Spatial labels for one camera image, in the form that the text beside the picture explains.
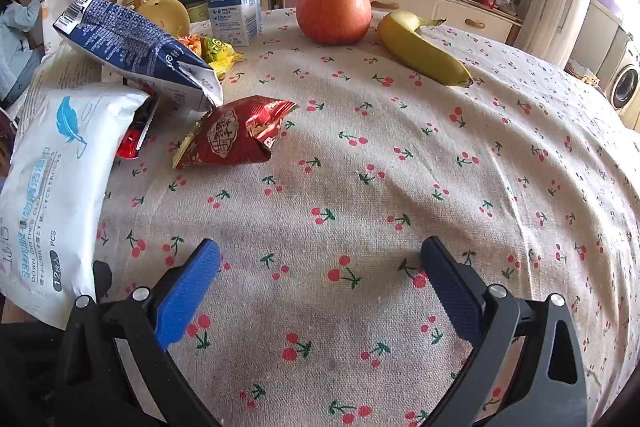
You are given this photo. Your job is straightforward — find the yellow banana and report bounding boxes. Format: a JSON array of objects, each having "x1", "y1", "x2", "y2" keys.
[{"x1": 377, "y1": 10, "x2": 475, "y2": 88}]

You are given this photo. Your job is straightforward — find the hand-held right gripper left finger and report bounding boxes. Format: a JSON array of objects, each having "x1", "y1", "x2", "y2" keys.
[{"x1": 52, "y1": 238, "x2": 222, "y2": 427}]

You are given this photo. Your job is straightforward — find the washing machine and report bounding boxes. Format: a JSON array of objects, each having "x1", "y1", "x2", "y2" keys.
[{"x1": 607, "y1": 42, "x2": 640, "y2": 118}]

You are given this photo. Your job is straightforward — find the cherry print tablecloth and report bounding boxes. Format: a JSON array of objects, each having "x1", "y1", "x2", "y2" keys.
[{"x1": 15, "y1": 7, "x2": 640, "y2": 427}]

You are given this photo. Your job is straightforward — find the yellow candy wrapper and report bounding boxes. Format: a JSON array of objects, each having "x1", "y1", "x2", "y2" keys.
[{"x1": 197, "y1": 36, "x2": 246, "y2": 80}]

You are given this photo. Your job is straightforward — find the red milk tea packet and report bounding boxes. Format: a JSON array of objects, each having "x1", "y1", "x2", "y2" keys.
[{"x1": 116, "y1": 94, "x2": 161, "y2": 160}]

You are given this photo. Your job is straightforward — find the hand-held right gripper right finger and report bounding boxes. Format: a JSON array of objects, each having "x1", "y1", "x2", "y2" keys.
[{"x1": 420, "y1": 236, "x2": 590, "y2": 427}]

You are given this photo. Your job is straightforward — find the yellow pear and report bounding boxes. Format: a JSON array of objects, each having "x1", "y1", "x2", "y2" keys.
[{"x1": 136, "y1": 0, "x2": 191, "y2": 38}]

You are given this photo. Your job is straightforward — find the red and gold snack packet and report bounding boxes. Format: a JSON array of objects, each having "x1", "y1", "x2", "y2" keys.
[{"x1": 172, "y1": 95, "x2": 299, "y2": 170}]

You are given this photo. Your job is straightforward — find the red apple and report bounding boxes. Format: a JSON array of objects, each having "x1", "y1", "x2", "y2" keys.
[{"x1": 296, "y1": 0, "x2": 373, "y2": 46}]

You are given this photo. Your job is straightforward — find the white wipes packet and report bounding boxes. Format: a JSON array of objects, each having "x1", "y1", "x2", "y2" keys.
[{"x1": 0, "y1": 89, "x2": 151, "y2": 330}]

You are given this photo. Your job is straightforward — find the blue and white milk carton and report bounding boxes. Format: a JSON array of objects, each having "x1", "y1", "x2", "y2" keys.
[{"x1": 52, "y1": 0, "x2": 224, "y2": 112}]

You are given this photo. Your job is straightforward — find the orange candy wrapper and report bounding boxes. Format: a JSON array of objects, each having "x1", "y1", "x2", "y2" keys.
[{"x1": 175, "y1": 34, "x2": 203, "y2": 58}]

